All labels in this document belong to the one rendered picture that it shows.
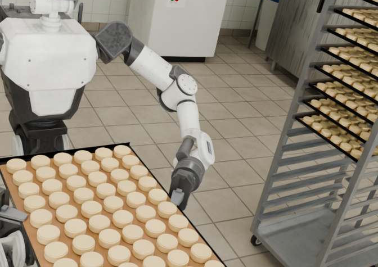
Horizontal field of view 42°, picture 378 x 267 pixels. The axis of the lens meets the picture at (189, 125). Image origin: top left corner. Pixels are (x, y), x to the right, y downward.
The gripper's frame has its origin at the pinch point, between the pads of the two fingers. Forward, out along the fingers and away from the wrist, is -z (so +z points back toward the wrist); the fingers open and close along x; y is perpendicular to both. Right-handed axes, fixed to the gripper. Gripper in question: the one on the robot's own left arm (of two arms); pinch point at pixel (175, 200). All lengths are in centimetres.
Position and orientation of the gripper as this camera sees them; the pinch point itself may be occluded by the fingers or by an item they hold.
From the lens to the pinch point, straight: 135.7
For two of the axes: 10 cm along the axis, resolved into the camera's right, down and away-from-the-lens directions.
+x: 1.9, -8.7, -4.6
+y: 9.5, 2.7, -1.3
